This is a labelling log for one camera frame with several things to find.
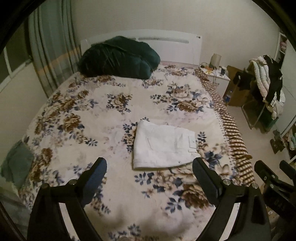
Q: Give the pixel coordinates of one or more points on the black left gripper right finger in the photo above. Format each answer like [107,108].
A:
[251,222]

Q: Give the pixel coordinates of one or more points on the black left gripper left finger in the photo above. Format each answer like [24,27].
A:
[46,220]

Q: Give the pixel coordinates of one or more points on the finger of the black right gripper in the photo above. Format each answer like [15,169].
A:
[277,195]
[288,170]

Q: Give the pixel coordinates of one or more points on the white pants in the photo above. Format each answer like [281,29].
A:
[163,146]

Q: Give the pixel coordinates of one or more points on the dark shoes on floor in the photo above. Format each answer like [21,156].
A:
[276,142]

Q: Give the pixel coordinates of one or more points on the brown checkered bed sheet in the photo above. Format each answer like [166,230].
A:
[238,150]

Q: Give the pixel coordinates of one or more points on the grey green cloth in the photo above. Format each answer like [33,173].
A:
[16,166]

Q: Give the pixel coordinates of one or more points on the clothes pile on chair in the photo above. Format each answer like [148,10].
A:
[269,80]

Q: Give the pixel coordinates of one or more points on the plastic water bottle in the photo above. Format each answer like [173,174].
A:
[227,96]

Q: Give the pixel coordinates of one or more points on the floral bed blanket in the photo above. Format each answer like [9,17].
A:
[87,118]

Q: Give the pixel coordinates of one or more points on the white nightstand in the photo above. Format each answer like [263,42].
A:
[218,78]

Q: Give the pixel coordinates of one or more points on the white wardrobe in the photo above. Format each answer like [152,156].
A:
[285,55]

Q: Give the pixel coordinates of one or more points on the beige bedside lamp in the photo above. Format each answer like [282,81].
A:
[215,61]

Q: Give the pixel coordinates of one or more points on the white headboard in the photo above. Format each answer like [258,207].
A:
[171,46]

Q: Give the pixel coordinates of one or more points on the grey green curtain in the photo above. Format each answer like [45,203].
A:
[53,43]

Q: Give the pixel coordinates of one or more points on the dark green pillow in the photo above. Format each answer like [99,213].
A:
[119,56]

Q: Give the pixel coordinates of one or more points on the window frame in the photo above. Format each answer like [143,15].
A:
[14,58]

